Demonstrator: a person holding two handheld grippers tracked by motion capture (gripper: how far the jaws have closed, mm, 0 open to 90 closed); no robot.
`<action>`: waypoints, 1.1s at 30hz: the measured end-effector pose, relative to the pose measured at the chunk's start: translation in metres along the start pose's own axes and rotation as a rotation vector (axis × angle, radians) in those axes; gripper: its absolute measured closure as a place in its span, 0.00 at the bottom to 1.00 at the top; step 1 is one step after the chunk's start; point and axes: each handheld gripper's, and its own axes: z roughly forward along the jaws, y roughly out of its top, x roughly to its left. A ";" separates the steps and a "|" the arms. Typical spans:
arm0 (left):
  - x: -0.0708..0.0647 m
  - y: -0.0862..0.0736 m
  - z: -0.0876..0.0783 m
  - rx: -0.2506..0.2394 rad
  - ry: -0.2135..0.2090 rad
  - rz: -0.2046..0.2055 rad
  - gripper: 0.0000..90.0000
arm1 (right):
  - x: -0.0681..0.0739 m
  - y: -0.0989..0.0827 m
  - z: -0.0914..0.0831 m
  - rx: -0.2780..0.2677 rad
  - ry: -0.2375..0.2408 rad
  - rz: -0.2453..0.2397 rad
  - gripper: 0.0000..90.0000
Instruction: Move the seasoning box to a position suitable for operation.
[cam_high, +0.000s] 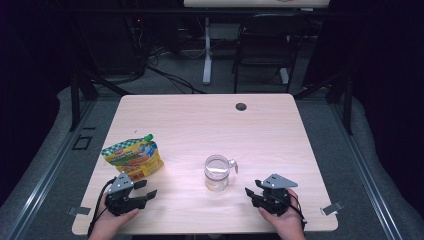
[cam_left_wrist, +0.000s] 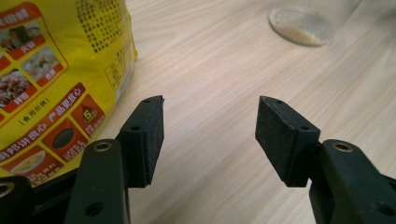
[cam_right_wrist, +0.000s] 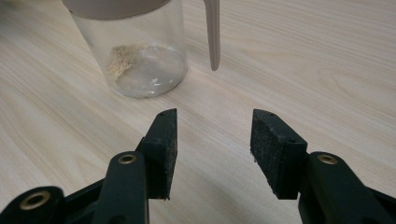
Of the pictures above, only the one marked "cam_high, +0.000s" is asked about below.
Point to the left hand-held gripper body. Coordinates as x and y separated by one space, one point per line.
124 200

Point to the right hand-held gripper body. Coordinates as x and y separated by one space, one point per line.
275 200

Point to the yellow pouch with green cap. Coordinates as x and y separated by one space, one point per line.
135 158

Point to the clear glass jar hinged lid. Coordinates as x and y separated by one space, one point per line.
217 173

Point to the person's right hand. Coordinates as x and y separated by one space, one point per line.
288 223

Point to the person's left hand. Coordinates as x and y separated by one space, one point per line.
108 225

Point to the grey tape strip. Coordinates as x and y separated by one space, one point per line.
331 208
79 210

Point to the dark equipment cabinet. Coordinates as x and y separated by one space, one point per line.
110 43

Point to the dark curtain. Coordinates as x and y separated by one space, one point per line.
30 83
390 83

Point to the light wooden background desk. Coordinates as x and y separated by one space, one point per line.
253 3

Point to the aluminium floor rail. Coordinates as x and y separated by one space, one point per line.
50 170
365 173

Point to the black metal frame stand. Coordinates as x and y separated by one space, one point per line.
346 103
75 100

